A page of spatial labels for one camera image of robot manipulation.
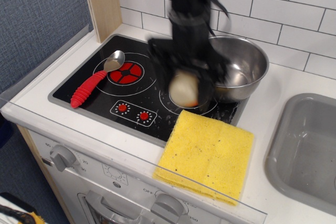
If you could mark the grey timer knob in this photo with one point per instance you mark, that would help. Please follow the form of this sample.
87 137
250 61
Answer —
62 157

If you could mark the grey oven door handle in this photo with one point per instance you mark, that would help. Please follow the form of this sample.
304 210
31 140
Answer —
102 214

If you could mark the stainless steel bowl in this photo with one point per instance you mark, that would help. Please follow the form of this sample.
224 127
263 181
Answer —
247 65

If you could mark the grey oven knob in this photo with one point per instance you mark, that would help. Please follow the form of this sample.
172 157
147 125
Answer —
168 208

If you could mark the wooden post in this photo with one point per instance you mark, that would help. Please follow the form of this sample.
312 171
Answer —
105 16

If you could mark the red handled metal spoon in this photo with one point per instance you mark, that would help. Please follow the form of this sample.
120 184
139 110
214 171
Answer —
82 93

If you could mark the black toy stove top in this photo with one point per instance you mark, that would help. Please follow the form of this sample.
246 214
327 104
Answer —
128 99

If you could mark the grey plastic sink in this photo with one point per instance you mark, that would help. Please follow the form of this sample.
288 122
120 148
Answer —
300 162

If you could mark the yellow folded cloth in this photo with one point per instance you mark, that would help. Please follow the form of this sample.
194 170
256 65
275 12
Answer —
206 156

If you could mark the beige toy potato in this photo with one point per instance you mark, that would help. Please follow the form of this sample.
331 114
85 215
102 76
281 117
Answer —
183 89

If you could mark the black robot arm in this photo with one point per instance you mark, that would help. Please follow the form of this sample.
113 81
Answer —
194 8

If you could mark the yellow and black object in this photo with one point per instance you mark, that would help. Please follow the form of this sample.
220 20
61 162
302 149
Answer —
22 217

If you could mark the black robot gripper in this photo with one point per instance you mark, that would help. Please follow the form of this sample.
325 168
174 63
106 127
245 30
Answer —
189 49

